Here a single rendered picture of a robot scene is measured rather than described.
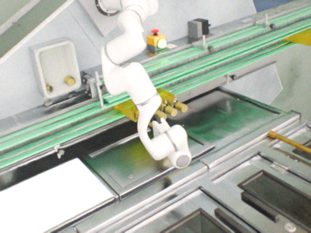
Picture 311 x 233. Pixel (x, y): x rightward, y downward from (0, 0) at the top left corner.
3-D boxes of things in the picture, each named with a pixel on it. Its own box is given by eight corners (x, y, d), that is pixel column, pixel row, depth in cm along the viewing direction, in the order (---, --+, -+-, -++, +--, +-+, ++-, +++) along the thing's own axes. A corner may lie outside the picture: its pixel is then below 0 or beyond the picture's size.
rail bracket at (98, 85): (92, 103, 163) (105, 112, 153) (85, 68, 156) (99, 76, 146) (98, 101, 164) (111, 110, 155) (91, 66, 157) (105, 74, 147)
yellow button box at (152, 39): (146, 48, 186) (155, 51, 181) (145, 34, 183) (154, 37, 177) (157, 45, 190) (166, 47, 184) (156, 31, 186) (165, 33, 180)
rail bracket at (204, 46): (190, 47, 185) (209, 52, 175) (189, 33, 182) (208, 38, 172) (196, 45, 187) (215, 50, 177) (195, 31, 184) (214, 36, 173)
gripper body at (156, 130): (179, 151, 137) (167, 137, 147) (176, 128, 132) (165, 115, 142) (160, 157, 135) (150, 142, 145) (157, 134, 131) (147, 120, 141)
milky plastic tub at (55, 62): (39, 94, 162) (46, 100, 155) (28, 46, 152) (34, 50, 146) (74, 82, 170) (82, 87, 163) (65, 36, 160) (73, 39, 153)
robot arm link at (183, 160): (161, 143, 117) (186, 128, 118) (149, 128, 126) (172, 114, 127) (177, 174, 125) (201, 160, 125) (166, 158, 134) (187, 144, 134)
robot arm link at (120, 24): (109, 19, 130) (93, 35, 119) (139, 1, 122) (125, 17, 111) (130, 49, 134) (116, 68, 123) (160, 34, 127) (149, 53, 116)
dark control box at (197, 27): (187, 35, 198) (197, 38, 192) (186, 20, 195) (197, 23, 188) (199, 31, 202) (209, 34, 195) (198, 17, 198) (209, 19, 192)
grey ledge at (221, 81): (143, 108, 193) (156, 115, 184) (141, 93, 190) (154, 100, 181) (262, 58, 234) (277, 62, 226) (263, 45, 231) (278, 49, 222)
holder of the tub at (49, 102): (42, 104, 165) (48, 109, 159) (28, 46, 153) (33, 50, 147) (76, 91, 172) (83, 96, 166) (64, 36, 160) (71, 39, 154)
